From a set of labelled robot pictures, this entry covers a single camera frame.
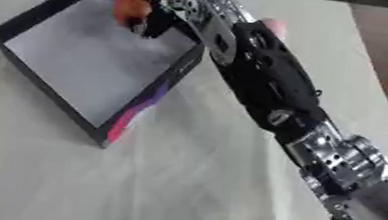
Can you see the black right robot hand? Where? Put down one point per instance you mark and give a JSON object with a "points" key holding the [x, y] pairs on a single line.
{"points": [[155, 21]]}

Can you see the orange toy fruit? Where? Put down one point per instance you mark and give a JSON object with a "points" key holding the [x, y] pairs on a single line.
{"points": [[130, 7]]}

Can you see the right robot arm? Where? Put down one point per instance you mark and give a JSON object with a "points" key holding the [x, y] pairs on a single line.
{"points": [[276, 79]]}

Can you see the black box white inside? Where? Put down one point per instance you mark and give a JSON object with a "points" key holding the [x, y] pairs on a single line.
{"points": [[90, 69]]}

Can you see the pink toy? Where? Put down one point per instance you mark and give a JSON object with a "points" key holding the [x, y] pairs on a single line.
{"points": [[276, 25]]}

